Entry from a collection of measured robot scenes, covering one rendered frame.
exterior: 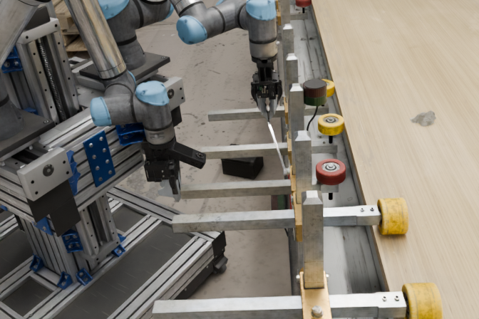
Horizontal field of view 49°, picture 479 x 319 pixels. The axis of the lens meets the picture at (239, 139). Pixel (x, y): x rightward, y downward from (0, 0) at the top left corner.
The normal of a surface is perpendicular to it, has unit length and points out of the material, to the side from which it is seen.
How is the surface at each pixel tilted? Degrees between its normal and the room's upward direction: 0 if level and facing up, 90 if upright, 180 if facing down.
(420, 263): 0
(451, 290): 0
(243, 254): 0
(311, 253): 90
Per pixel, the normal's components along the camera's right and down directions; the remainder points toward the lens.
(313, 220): -0.04, 0.53
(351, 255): -0.09, -0.84
